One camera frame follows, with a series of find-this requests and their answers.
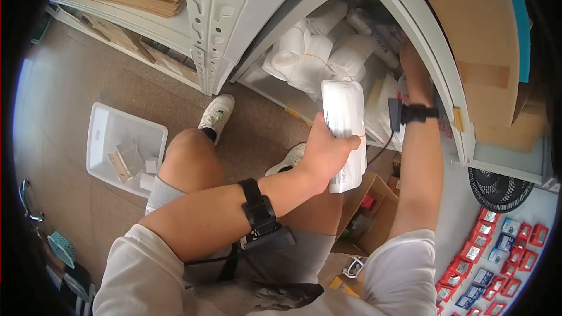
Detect black round fan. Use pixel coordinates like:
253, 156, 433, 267
468, 167, 535, 214

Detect person's left fingers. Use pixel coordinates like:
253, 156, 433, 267
317, 112, 333, 139

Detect person's left hand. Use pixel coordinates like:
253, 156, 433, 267
302, 112, 362, 196

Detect large brown cardboard box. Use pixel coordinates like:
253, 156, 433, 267
402, 0, 549, 154

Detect white plastic bin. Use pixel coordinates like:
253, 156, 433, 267
86, 102, 169, 199

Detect group of red and blue boxes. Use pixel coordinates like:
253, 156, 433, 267
435, 206, 551, 316

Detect person's body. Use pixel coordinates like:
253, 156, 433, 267
92, 224, 440, 316

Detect tan folded cardboard piece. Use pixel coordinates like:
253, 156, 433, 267
107, 140, 145, 184

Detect flat brown cartons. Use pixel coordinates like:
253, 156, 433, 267
79, 13, 200, 85

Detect open brown cardboard box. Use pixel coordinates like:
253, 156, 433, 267
329, 171, 400, 257

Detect black wrist band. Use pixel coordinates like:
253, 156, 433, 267
388, 98, 440, 133
237, 178, 297, 253

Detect person's left thumb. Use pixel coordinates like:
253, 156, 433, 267
334, 135, 362, 155

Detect flat clear plastic bags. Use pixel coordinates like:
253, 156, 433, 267
364, 72, 410, 152

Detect white metal shelf rack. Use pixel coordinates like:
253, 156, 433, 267
46, 0, 562, 194

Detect pile of white bag rolls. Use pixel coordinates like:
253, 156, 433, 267
262, 0, 402, 102

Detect person's legs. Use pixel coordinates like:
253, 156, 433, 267
145, 93, 352, 286

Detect person's right hand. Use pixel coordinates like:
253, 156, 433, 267
398, 37, 435, 107

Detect metal hook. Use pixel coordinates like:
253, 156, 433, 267
18, 179, 45, 224

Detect white packet bundle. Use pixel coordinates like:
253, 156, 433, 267
321, 79, 368, 194

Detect teal plastic basket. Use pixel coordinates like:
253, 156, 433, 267
47, 231, 76, 269

